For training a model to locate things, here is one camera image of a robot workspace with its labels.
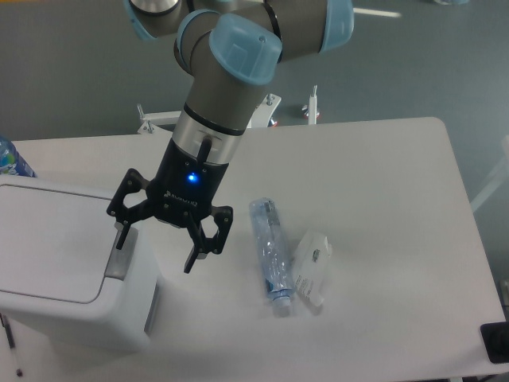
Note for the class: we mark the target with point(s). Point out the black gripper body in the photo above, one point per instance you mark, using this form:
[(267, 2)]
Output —
[(184, 186)]

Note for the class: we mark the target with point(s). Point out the white trash can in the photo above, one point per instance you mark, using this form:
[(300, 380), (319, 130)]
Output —
[(62, 273)]

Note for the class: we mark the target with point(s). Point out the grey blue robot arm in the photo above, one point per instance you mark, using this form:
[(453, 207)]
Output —
[(231, 49)]

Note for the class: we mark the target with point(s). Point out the crushed clear plastic bottle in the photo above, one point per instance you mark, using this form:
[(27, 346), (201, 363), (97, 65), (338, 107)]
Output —
[(273, 255)]

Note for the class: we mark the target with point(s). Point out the white plastic wrapper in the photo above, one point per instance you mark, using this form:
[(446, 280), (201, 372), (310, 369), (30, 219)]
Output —
[(310, 261)]

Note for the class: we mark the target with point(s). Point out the blue labelled bottle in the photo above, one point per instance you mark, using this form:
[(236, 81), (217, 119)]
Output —
[(12, 163)]

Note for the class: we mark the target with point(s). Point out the black pen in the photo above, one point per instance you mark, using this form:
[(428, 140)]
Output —
[(12, 345)]

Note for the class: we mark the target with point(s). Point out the black device at edge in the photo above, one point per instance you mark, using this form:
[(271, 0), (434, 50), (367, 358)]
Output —
[(495, 337)]

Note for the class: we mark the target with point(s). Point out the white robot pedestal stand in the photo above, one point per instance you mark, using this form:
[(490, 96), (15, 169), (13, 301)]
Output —
[(262, 117)]

